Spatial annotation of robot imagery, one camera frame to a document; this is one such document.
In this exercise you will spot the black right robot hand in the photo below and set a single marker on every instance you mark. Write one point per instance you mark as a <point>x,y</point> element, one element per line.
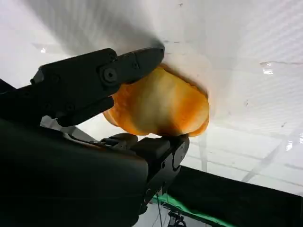
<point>59,170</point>

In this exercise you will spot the black backdrop cloth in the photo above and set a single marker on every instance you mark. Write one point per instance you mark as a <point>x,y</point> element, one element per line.
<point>236,201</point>

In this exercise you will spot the orange and white bread roll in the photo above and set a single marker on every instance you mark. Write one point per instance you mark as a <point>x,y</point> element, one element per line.
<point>165,106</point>

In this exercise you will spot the black stand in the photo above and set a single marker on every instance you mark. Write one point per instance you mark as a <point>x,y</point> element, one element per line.
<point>176,218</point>

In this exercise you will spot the green cloth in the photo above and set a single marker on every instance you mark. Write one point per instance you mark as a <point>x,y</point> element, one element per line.
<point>184,207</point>

